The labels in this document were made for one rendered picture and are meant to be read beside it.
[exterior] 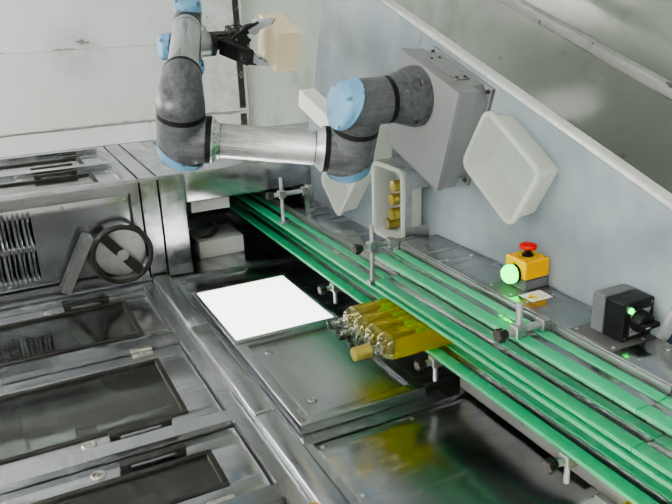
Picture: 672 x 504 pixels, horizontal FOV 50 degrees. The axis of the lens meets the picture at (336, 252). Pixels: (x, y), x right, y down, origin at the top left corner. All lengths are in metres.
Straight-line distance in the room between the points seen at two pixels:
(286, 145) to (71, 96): 3.60
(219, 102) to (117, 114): 0.74
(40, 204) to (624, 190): 1.79
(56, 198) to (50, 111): 2.77
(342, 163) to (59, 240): 1.15
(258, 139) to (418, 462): 0.84
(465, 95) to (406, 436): 0.80
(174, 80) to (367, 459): 0.96
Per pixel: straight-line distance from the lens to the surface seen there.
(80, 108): 5.28
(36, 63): 5.23
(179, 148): 1.77
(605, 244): 1.56
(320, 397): 1.78
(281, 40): 2.23
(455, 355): 1.78
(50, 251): 2.59
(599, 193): 1.55
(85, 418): 1.93
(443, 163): 1.78
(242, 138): 1.77
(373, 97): 1.72
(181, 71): 1.75
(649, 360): 1.43
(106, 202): 2.57
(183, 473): 1.66
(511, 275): 1.64
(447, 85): 1.74
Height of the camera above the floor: 1.85
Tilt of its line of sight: 24 degrees down
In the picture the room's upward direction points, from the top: 101 degrees counter-clockwise
